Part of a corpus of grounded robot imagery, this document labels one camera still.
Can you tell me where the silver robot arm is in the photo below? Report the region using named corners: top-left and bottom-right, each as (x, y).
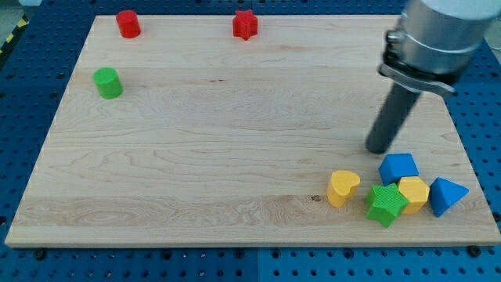
top-left (379, 0), bottom-right (500, 98)

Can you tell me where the light wooden board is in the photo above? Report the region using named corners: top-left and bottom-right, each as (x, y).
top-left (5, 15), bottom-right (500, 248)

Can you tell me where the yellow heart block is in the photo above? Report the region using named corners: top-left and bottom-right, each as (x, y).
top-left (326, 170), bottom-right (361, 208)

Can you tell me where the red star block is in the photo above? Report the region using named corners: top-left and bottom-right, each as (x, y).
top-left (232, 9), bottom-right (258, 41)

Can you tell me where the blue pentagon block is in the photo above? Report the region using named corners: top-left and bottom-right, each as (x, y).
top-left (379, 153), bottom-right (420, 186)

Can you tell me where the green star block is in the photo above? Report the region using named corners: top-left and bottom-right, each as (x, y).
top-left (366, 183), bottom-right (409, 227)

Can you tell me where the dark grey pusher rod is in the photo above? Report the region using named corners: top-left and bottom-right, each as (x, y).
top-left (365, 83), bottom-right (421, 154)

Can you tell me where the green cylinder block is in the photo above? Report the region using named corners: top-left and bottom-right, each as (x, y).
top-left (92, 67), bottom-right (123, 99)

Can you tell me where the yellow hexagon block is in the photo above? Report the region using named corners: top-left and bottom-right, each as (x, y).
top-left (398, 176), bottom-right (430, 215)

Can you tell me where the red cylinder block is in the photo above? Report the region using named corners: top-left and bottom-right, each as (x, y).
top-left (116, 10), bottom-right (141, 38)

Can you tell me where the blue triangle block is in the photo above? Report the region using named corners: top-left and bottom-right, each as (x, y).
top-left (429, 177), bottom-right (470, 218)

